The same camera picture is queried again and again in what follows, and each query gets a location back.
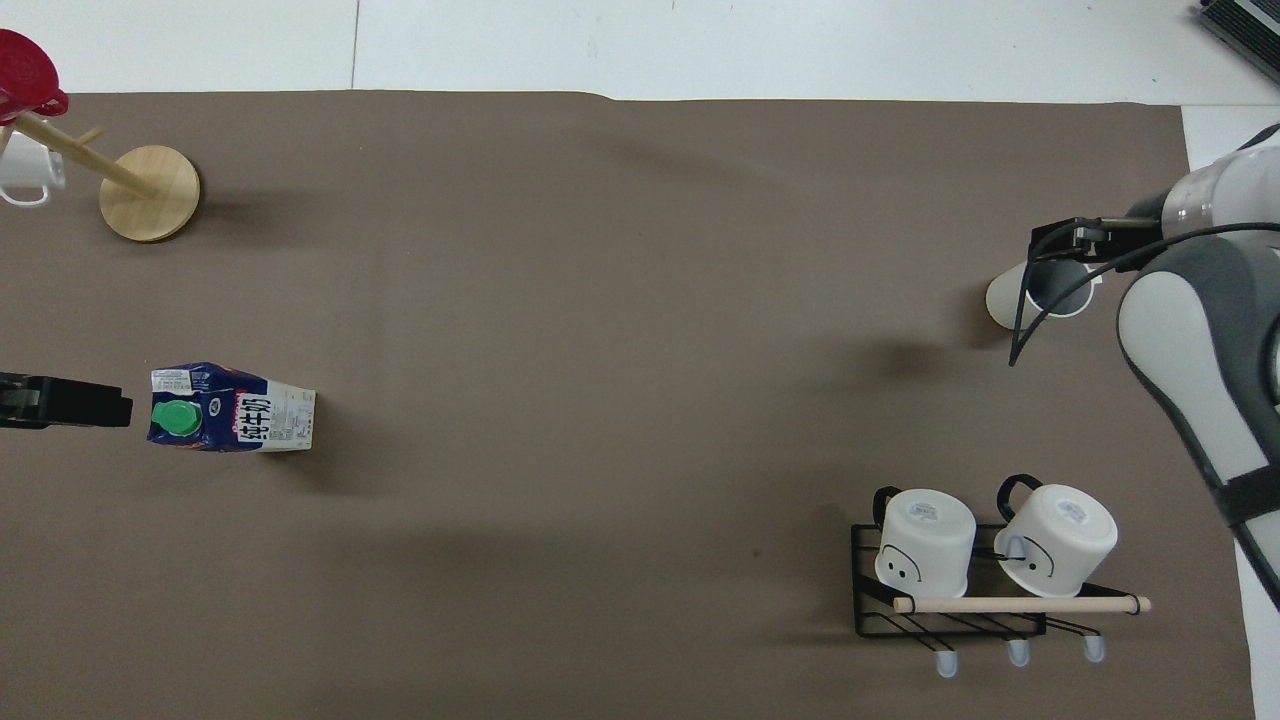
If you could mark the red cup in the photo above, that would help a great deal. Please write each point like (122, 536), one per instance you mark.
(22, 68)

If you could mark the blue white milk carton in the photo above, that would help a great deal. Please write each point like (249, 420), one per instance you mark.
(260, 418)

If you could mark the white cup grey inside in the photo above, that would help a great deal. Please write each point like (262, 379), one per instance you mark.
(1010, 297)

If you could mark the wooden mug tree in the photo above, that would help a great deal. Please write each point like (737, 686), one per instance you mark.
(150, 195)

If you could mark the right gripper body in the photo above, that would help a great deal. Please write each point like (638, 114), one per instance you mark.
(1145, 222)

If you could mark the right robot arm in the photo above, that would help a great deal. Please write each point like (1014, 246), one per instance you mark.
(1180, 330)

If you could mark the dark grey ribbed device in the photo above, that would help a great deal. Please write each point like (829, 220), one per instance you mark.
(1245, 25)

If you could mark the plain white mug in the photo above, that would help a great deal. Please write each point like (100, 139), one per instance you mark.
(25, 165)

